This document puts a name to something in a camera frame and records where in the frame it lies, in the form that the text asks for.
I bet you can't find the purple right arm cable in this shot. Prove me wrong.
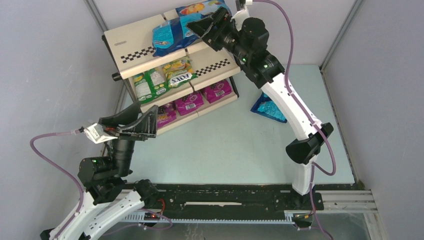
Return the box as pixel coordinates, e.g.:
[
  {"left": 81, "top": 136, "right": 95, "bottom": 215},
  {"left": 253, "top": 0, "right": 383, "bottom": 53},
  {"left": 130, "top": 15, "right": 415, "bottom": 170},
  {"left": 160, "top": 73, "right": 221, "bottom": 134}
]
[{"left": 251, "top": 0, "right": 337, "bottom": 240}]

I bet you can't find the green candy bag nutrition side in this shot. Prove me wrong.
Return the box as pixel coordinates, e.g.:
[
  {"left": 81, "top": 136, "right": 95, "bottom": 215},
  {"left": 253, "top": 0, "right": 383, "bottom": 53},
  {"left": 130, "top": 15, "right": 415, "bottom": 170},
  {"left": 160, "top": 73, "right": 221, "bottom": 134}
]
[{"left": 132, "top": 67, "right": 170, "bottom": 104}]

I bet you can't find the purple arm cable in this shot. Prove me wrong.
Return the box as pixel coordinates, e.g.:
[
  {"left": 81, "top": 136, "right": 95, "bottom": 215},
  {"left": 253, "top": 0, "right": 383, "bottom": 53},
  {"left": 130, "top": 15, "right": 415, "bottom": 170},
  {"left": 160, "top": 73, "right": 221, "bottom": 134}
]
[
  {"left": 251, "top": 0, "right": 337, "bottom": 240},
  {"left": 29, "top": 129, "right": 86, "bottom": 240}
]

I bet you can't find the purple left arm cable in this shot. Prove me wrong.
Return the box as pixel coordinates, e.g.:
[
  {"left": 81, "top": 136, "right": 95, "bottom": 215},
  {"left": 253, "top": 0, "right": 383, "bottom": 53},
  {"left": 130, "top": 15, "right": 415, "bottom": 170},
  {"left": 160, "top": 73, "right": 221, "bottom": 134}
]
[{"left": 29, "top": 129, "right": 86, "bottom": 240}]

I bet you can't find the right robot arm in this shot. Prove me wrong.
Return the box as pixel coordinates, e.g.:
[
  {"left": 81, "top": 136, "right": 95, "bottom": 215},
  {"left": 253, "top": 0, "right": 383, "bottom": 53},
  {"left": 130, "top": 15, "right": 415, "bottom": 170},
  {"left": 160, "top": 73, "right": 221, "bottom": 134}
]
[{"left": 186, "top": 7, "right": 334, "bottom": 196}]

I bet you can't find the beige three-tier shelf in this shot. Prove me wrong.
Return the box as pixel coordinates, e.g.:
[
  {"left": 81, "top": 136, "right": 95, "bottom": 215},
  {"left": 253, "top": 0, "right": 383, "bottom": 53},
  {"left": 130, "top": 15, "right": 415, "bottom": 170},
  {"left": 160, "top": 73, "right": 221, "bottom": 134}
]
[{"left": 102, "top": 10, "right": 241, "bottom": 134}]

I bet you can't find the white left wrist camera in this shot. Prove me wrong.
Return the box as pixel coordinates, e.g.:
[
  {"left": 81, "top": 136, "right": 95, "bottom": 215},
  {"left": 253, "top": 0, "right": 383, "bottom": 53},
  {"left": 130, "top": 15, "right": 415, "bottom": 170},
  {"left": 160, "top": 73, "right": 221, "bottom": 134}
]
[{"left": 83, "top": 123, "right": 118, "bottom": 144}]

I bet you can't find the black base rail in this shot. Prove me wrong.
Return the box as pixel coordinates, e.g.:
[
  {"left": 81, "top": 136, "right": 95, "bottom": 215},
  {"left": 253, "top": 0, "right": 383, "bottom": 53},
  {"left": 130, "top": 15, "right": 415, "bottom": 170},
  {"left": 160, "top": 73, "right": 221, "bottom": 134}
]
[{"left": 115, "top": 182, "right": 324, "bottom": 223}]

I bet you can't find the magenta grape candy bag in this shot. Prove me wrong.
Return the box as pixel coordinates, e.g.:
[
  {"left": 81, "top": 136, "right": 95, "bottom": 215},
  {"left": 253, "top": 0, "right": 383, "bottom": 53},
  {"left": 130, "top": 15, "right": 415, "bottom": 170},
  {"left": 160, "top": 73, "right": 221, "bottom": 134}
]
[
  {"left": 156, "top": 102, "right": 177, "bottom": 129},
  {"left": 174, "top": 91, "right": 204, "bottom": 116},
  {"left": 200, "top": 79, "right": 233, "bottom": 104}
]

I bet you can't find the green Fox's candy bag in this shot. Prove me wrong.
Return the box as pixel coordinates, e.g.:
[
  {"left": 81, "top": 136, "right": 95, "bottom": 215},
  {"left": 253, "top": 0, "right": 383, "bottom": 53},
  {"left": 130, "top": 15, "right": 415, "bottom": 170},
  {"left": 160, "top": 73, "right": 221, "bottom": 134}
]
[{"left": 161, "top": 56, "right": 198, "bottom": 89}]

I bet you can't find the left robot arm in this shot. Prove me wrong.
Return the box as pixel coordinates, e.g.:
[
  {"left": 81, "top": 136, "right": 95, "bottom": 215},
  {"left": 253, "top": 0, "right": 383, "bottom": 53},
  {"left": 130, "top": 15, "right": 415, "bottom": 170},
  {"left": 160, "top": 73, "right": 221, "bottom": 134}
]
[{"left": 40, "top": 102, "right": 159, "bottom": 240}]

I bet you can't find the teal blue candy bag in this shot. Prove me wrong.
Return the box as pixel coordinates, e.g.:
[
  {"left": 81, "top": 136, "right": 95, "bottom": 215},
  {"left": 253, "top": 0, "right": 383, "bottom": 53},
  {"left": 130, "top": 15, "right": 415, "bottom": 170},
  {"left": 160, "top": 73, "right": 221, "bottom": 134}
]
[
  {"left": 152, "top": 13, "right": 202, "bottom": 57},
  {"left": 250, "top": 92, "right": 287, "bottom": 123}
]

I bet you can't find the blue fruit candy bag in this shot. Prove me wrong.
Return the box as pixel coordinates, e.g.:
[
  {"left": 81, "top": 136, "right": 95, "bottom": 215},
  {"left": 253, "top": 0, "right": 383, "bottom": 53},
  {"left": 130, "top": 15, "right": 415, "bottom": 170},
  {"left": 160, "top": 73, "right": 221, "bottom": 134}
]
[{"left": 175, "top": 0, "right": 232, "bottom": 20}]

